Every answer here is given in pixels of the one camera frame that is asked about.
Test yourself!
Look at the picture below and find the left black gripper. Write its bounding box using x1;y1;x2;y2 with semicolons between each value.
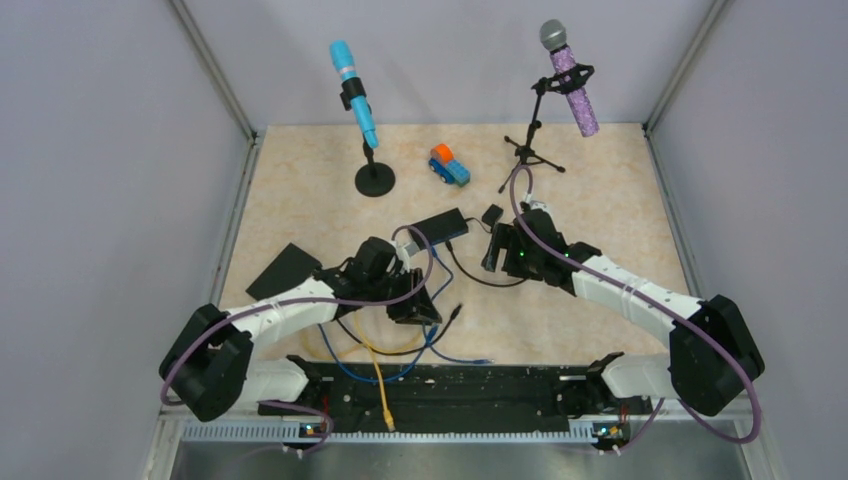
366;267;442;326

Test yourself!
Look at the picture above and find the small black ribbed network switch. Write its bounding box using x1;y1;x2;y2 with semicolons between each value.
412;208;469;245

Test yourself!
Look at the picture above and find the black ethernet cable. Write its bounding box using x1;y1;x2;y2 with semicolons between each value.
443;239;531;289

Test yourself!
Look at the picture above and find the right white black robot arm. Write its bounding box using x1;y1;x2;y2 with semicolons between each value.
481;202;765;416

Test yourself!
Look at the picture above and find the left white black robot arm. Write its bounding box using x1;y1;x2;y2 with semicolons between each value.
159;237;442;422

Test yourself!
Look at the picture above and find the orange blue toy truck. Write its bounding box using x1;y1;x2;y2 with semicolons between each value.
428;144;471;187

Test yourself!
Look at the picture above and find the black round-base microphone stand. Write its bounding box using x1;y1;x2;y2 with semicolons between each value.
354;139;396;198

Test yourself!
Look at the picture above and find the black tripod microphone stand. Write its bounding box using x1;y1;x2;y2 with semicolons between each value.
504;63;595;174

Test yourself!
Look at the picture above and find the purple glitter microphone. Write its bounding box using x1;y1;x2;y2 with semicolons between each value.
539;19;600;138

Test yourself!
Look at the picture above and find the cyan microphone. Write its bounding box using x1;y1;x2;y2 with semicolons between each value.
329;40;379;149

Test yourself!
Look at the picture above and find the black power adapter with cord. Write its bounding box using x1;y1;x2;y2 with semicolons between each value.
464;204;504;233

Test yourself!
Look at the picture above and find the black ethernet cable loose end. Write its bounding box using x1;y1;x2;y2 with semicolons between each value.
335;304;463;357

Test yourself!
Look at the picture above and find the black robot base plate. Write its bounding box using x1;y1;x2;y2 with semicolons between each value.
295;359;652;434

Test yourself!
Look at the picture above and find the large black network switch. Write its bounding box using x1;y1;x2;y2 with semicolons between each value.
246;243;322;301

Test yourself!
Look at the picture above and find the aluminium frame rail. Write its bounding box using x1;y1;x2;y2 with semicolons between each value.
142;374;783;480

